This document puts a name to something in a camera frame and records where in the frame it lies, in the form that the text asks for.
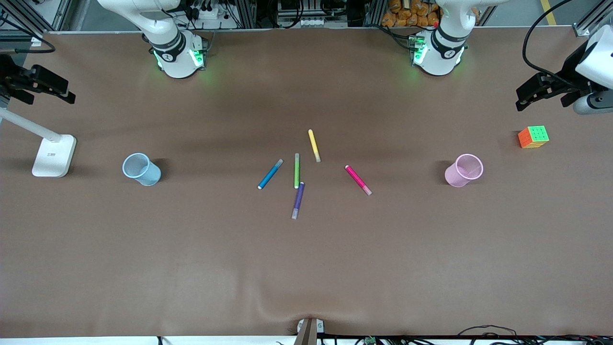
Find light blue mesh cup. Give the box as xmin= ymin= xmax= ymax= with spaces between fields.
xmin=122 ymin=153 xmax=162 ymax=186

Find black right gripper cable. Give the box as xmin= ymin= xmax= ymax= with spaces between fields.
xmin=0 ymin=12 xmax=57 ymax=54

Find pink marker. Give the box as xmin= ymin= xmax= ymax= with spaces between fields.
xmin=345 ymin=165 xmax=373 ymax=196

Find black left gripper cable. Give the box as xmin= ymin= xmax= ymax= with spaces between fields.
xmin=522 ymin=0 xmax=587 ymax=89

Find purple marker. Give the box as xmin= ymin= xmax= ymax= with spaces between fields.
xmin=291 ymin=182 xmax=306 ymax=220

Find black cable bundle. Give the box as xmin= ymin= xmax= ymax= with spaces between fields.
xmin=457 ymin=325 xmax=613 ymax=345

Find white desk lamp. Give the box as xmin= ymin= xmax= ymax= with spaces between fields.
xmin=0 ymin=108 xmax=77 ymax=178

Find blue marker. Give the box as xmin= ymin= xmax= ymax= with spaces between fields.
xmin=258 ymin=159 xmax=284 ymax=190

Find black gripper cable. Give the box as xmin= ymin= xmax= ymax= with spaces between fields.
xmin=0 ymin=12 xmax=57 ymax=54
xmin=522 ymin=0 xmax=587 ymax=89

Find pink mesh cup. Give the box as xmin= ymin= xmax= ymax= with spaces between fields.
xmin=444 ymin=153 xmax=484 ymax=187

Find metal table clamp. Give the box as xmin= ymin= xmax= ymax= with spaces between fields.
xmin=296 ymin=317 xmax=325 ymax=345

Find aluminium frame profile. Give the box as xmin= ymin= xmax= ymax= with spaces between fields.
xmin=0 ymin=0 xmax=72 ymax=32
xmin=573 ymin=5 xmax=613 ymax=37

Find yellow marker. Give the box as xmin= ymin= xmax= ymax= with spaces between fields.
xmin=308 ymin=129 xmax=321 ymax=163

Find colourful puzzle cube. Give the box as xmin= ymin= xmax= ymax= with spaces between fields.
xmin=517 ymin=126 xmax=550 ymax=149

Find white power strip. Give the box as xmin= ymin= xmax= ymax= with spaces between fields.
xmin=278 ymin=17 xmax=348 ymax=28

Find orange bagged items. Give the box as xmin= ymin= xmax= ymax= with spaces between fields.
xmin=382 ymin=0 xmax=441 ymax=28

